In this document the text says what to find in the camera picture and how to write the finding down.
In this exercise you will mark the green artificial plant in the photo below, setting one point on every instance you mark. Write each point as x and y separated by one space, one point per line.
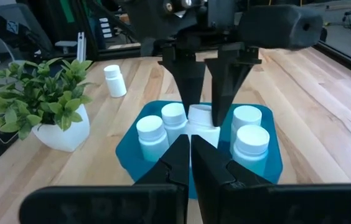
38 93

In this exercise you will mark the blue plastic basket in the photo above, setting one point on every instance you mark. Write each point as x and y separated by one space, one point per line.
129 155

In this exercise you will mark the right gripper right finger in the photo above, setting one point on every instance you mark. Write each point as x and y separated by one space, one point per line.
256 205

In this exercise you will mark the white pill bottle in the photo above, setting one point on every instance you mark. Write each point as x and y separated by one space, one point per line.
174 119
251 146
202 130
152 133
114 81
245 116

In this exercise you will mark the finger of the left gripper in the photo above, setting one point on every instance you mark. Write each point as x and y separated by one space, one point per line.
228 81
189 81

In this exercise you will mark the silver aluminium profile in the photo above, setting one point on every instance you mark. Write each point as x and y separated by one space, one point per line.
81 46

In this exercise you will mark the white plant pot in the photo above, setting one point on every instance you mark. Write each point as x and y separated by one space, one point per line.
63 137

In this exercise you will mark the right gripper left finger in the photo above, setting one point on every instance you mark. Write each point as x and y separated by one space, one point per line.
132 205

